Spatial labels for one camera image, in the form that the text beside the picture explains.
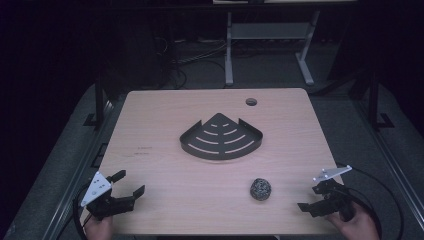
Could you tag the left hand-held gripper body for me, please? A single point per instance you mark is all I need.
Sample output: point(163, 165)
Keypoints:
point(96, 188)

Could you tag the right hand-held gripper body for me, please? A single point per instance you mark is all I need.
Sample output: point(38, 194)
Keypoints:
point(336, 196)

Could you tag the grey metal desk frame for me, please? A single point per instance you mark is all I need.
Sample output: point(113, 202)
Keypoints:
point(266, 30)

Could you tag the round table grommet hole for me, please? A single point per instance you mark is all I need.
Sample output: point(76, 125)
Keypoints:
point(251, 102)

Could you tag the person's left hand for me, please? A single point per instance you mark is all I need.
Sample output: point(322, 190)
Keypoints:
point(100, 230)

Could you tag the person's right hand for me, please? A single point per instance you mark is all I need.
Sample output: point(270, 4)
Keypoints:
point(360, 226)

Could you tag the black upright post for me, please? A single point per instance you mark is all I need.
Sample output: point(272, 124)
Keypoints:
point(99, 100)
point(374, 100)

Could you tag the aluminium frame rail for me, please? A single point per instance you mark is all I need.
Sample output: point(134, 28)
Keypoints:
point(396, 186)
point(71, 186)

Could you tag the black metal corner shelf rack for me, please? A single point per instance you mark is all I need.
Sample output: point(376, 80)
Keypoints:
point(220, 143)

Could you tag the steel wool scrubber ball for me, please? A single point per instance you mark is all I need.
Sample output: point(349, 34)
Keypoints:
point(260, 189)

